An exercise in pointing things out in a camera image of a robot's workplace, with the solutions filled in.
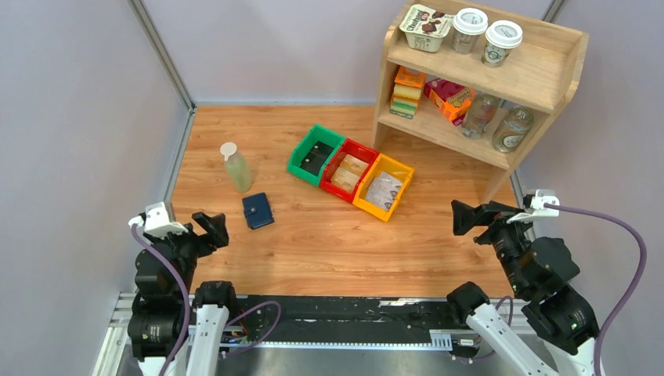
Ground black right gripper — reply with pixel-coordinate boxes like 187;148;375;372
449;199;537;294

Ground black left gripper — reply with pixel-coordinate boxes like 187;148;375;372
143;209;228;297

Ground blue leather card holder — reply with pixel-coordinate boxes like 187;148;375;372
242;193;274;230

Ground green liquid plastic bottle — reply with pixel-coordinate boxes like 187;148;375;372
219;142;252;193

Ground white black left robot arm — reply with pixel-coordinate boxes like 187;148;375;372
127;203;240;375

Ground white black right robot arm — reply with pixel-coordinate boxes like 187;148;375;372
446;195;603;375

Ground silver cards in yellow bin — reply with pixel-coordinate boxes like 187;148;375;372
364;172;403;212

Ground black cards in green bin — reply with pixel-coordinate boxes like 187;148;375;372
300;141;333;175

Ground tan cards in red bin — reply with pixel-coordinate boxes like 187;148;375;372
330;154;369;193

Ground yellow plastic bin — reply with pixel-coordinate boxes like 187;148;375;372
352;154;414;222

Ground wooden shelf unit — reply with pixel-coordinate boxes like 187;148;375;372
371;1;589;202

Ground right clear glass bottle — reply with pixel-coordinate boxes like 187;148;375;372
492;106;535;153

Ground clear glass bottle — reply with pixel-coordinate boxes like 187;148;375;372
460;93;500;139
492;106;535;153

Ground left clear glass bottle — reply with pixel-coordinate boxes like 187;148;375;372
460;93;500;139

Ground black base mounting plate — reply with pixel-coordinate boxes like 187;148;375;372
223;295;475;348

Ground green plastic bin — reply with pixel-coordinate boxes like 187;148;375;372
287;125;346;186

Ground orange pink snack box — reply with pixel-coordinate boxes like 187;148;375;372
424;78;477;126

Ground red plastic bin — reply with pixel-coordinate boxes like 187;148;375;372
319;139;379;203

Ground stack of sponges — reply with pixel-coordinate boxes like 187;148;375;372
390;66;427;119

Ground right white lidded coffee cup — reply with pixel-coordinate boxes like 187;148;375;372
482;20;523;67

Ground white lidded coffee cup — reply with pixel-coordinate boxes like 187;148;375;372
451;8;489;55
482;20;523;67

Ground chobani yogurt cup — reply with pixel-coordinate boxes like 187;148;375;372
399;4;454;52

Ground left white lidded coffee cup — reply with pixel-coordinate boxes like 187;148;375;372
451;8;489;55

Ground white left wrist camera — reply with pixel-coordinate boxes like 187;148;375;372
128;201;189;239

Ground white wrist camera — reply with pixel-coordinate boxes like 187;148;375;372
507;189;559;224
128;201;189;239

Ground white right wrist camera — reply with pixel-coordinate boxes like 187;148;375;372
507;189;559;224

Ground aluminium frame rail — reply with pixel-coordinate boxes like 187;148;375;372
93;291;597;376

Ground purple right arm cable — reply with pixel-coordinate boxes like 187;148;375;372
542;202;648;376

